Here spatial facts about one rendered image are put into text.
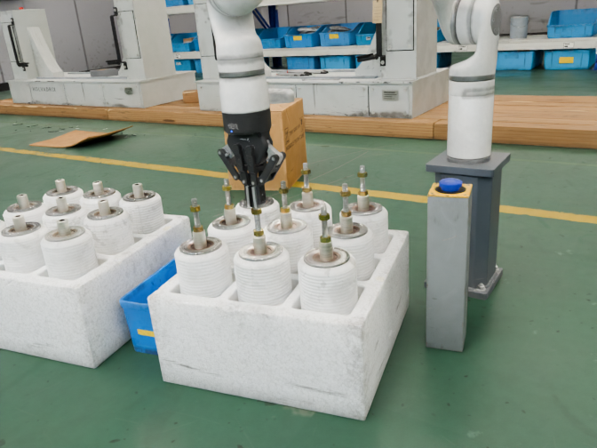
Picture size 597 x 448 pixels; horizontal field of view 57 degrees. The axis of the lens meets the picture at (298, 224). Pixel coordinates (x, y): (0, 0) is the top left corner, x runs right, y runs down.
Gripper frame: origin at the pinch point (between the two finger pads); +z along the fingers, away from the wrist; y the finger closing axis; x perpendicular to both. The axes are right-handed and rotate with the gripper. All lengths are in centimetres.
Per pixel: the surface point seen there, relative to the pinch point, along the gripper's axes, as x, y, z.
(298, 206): 21.1, -7.4, 10.0
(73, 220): -4, -51, 11
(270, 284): -2.8, 3.8, 14.2
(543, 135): 189, 1, 31
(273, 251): 0.8, 2.0, 9.9
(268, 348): -6.7, 5.4, 23.7
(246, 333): -7.7, 1.7, 21.6
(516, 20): 466, -92, -5
